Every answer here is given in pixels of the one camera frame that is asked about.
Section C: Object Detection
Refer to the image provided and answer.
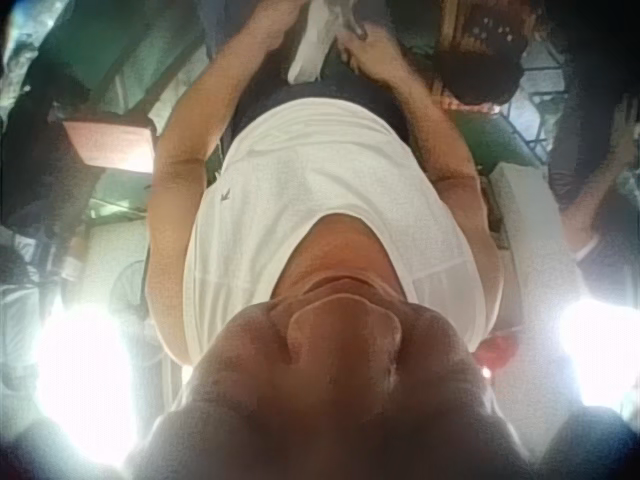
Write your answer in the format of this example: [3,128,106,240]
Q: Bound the person's right hand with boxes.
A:
[336,27,417,89]

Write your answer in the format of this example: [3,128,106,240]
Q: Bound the person's left hand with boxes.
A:
[248,0,314,54]

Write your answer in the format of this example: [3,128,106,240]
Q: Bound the white cloth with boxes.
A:
[285,0,370,85]

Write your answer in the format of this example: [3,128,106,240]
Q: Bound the person's legs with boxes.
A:
[227,47,419,151]

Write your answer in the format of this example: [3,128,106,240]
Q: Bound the heap of green fabric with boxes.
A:
[29,9,211,131]

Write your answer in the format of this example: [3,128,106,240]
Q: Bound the pink box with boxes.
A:
[62,118,157,175]

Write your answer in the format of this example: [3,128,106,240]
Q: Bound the red object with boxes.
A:
[474,333,516,369]

